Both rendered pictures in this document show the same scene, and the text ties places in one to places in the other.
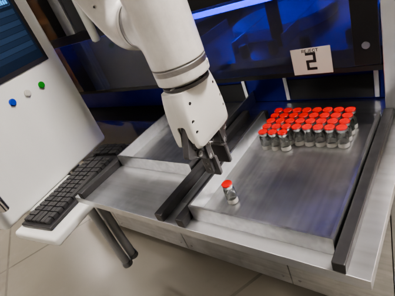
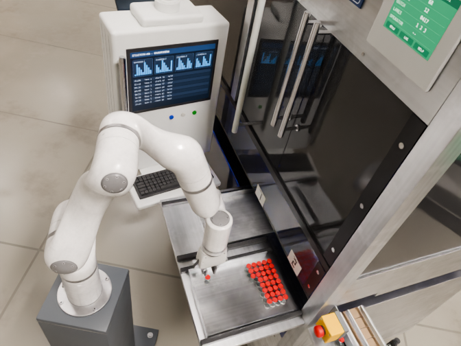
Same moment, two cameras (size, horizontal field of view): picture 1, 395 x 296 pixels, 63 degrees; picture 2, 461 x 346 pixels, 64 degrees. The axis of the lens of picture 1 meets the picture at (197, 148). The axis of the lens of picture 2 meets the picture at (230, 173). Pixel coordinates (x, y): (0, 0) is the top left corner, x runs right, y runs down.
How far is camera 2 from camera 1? 0.97 m
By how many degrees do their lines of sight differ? 20
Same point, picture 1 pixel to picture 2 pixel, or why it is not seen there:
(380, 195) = (244, 337)
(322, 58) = (297, 268)
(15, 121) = (165, 126)
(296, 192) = (226, 305)
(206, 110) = (212, 261)
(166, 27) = (210, 241)
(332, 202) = (230, 323)
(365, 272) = not seen: outside the picture
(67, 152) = not seen: hidden behind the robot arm
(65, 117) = (194, 132)
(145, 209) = (178, 246)
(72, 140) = not seen: hidden behind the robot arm
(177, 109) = (200, 255)
